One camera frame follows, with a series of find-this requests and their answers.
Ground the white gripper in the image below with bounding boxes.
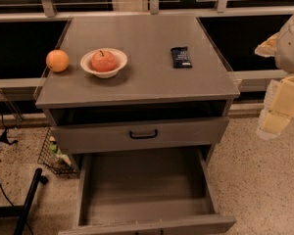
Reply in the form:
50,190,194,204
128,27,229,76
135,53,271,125
255,14,294,140

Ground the red apple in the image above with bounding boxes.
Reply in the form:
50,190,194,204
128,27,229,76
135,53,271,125
91,50,116,72

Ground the grey drawer cabinet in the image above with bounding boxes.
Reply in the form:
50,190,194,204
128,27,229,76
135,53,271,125
32,14,241,235

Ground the open grey middle drawer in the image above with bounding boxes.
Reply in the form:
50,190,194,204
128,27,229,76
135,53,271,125
59,147,236,235

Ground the grey top drawer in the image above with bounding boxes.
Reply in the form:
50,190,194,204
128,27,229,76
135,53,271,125
51,117,229,154

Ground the dark blue snack bar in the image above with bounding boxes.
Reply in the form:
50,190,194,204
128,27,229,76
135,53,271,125
171,47,192,69

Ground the white bowl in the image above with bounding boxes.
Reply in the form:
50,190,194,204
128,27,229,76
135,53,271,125
80,48,127,78

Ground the orange fruit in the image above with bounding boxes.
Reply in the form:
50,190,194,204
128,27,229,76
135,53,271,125
46,50,70,72

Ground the black stand leg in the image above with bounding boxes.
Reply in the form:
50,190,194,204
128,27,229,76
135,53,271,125
0,168,48,235

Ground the black drawer handle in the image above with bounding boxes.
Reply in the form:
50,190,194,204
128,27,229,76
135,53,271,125
128,129,158,140

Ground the black wire basket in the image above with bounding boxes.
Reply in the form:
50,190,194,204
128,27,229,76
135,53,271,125
37,129,78,176

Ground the black floor cable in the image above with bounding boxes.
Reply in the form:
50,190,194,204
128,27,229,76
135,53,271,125
0,91,21,155

